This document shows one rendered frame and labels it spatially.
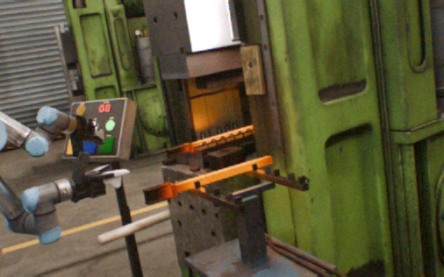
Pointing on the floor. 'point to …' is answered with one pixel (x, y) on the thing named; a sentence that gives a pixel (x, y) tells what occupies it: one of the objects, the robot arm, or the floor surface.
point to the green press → (115, 64)
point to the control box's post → (126, 223)
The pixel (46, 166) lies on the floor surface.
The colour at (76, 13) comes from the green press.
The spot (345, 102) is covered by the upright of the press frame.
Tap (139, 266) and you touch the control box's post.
